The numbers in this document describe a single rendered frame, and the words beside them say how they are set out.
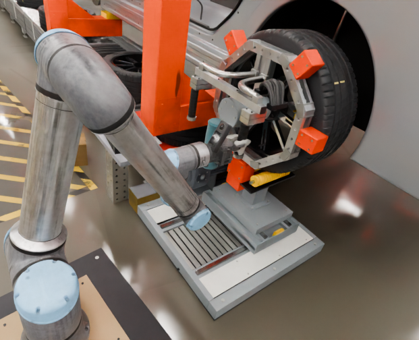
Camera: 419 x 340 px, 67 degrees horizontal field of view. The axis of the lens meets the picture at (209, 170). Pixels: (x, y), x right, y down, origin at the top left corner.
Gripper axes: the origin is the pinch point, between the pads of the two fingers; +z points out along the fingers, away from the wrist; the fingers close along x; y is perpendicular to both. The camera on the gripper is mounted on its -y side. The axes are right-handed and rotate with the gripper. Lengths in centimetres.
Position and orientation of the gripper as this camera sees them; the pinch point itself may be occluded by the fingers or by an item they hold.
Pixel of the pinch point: (245, 137)
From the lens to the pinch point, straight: 125.8
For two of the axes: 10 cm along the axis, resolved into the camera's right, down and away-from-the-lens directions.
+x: 5.9, 5.4, -6.0
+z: 7.9, -2.5, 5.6
